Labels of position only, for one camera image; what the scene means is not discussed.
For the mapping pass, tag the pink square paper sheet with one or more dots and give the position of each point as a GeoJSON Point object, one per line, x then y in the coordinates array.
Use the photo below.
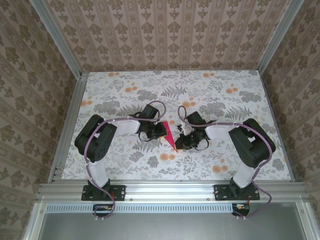
{"type": "Point", "coordinates": [168, 135]}

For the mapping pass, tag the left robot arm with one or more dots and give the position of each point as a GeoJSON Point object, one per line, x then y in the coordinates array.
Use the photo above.
{"type": "Point", "coordinates": [97, 142]}

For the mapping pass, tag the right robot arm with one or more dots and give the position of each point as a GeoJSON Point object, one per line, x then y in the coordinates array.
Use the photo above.
{"type": "Point", "coordinates": [252, 145]}

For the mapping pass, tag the grey metal panel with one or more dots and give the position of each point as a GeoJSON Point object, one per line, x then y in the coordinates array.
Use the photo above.
{"type": "Point", "coordinates": [170, 227]}

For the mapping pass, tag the black connector board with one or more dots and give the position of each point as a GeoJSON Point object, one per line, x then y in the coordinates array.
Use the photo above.
{"type": "Point", "coordinates": [241, 207]}
{"type": "Point", "coordinates": [103, 208]}

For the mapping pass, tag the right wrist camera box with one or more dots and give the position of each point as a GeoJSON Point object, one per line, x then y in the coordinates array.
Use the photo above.
{"type": "Point", "coordinates": [186, 128]}

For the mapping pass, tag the aluminium mounting rail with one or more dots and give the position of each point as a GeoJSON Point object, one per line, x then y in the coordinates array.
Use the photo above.
{"type": "Point", "coordinates": [170, 191]}

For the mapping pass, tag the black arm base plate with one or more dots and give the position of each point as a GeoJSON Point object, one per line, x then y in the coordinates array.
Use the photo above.
{"type": "Point", "coordinates": [221, 192]}
{"type": "Point", "coordinates": [120, 192]}

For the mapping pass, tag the aluminium side rail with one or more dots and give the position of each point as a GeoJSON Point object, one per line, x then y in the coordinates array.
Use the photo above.
{"type": "Point", "coordinates": [75, 100]}

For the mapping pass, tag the aluminium frame post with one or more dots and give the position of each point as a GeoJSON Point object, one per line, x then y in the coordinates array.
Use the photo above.
{"type": "Point", "coordinates": [277, 37]}
{"type": "Point", "coordinates": [57, 40]}

